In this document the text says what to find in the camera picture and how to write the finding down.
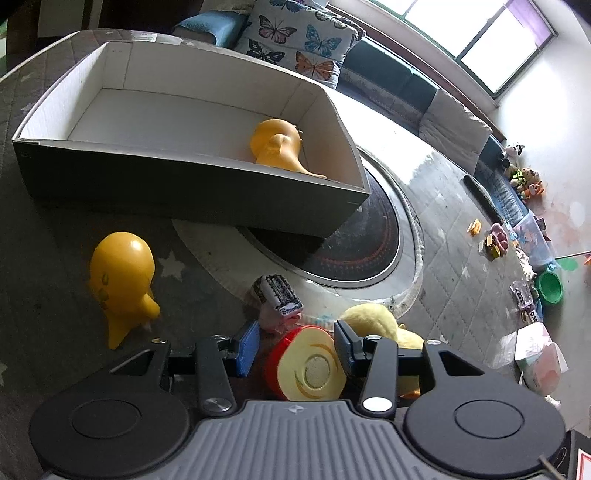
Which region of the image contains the dark green sofa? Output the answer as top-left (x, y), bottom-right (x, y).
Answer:
top-left (337, 37), bottom-right (532, 227)

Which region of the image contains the light quilted floor mat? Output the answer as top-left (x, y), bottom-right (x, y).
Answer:
top-left (318, 85), bottom-right (548, 370)

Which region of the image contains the clear plastic storage box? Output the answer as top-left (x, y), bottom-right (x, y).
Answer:
top-left (512, 215), bottom-right (555, 271)

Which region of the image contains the yellow duck toy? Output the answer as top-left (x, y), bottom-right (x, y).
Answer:
top-left (250, 119), bottom-right (328, 180)
top-left (89, 232), bottom-right (161, 350)

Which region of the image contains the green plastic bowl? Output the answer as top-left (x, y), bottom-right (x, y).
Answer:
top-left (536, 269), bottom-right (565, 304)

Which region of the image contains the yellow plush toy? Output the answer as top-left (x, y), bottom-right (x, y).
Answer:
top-left (338, 303), bottom-right (426, 398)

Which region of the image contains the blue cushion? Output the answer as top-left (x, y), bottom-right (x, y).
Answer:
top-left (173, 11), bottom-right (250, 47)

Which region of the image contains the black box with red label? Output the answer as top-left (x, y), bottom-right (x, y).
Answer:
top-left (564, 431), bottom-right (591, 480)

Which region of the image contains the red and yellow toy fruit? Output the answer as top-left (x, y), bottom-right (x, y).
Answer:
top-left (264, 325), bottom-right (347, 401)

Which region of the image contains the pink printed small toy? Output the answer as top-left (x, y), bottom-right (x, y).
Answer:
top-left (250, 274), bottom-right (304, 334)

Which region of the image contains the white and pink plastic bag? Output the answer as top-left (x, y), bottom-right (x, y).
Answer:
top-left (501, 323), bottom-right (571, 394)

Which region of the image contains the window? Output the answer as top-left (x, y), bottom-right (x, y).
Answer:
top-left (332, 0), bottom-right (557, 100)

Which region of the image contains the pink flower toy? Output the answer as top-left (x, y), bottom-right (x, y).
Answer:
top-left (483, 223), bottom-right (509, 260)

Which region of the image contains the black and white plush toy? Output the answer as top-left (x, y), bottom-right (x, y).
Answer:
top-left (502, 144), bottom-right (526, 169)

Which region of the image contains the round dark patterned rug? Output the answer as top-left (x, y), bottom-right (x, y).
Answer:
top-left (172, 150), bottom-right (424, 319)

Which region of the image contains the purple curtain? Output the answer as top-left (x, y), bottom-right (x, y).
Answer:
top-left (505, 0), bottom-right (557, 44)

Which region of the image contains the small clear printed packet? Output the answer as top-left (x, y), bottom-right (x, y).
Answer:
top-left (510, 282), bottom-right (543, 324)

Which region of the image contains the pile of small plush toys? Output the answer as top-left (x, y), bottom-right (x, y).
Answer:
top-left (505, 168), bottom-right (546, 200)

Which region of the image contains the butterfly print pillow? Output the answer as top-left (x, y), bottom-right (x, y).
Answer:
top-left (235, 0), bottom-right (365, 88)

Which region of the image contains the white sofa cushion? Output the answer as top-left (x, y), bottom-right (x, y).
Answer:
top-left (418, 88), bottom-right (494, 174)

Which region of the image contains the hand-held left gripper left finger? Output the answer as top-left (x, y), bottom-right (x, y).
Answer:
top-left (108, 320), bottom-right (262, 416)

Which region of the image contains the grey cardboard box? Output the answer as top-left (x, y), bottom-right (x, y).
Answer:
top-left (11, 41), bottom-right (371, 238)

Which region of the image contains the grey star pattern rug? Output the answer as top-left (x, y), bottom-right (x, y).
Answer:
top-left (0, 31), bottom-right (296, 416)

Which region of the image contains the black elongated object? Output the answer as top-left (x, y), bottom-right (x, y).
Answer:
top-left (463, 174), bottom-right (503, 226)

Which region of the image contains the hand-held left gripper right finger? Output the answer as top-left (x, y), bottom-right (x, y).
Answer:
top-left (333, 319), bottom-right (486, 418)

